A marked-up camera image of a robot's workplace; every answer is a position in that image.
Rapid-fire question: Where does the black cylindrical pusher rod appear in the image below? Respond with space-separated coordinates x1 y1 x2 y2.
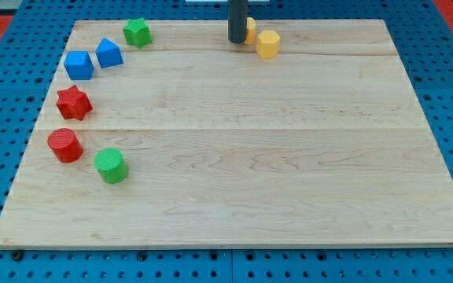
227 0 248 43

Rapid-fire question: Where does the yellow hexagon block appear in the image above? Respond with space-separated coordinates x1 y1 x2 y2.
256 30 281 59

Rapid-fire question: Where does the green star block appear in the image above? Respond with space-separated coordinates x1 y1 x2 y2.
123 18 153 49

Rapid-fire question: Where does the red star block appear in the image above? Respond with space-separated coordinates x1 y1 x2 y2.
56 85 93 120

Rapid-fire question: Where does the yellow block behind rod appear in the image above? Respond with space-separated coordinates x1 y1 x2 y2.
244 17 256 46

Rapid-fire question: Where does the wooden board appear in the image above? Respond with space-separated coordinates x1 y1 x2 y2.
0 20 453 251

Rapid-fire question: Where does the blue cube block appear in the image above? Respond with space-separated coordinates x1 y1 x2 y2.
64 50 94 80

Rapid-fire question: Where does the green cylinder block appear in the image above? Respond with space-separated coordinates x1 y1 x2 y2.
94 148 128 184

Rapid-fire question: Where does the red cylinder block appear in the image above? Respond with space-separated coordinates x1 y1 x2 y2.
47 128 83 163

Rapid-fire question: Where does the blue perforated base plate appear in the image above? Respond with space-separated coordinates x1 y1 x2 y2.
0 1 453 282

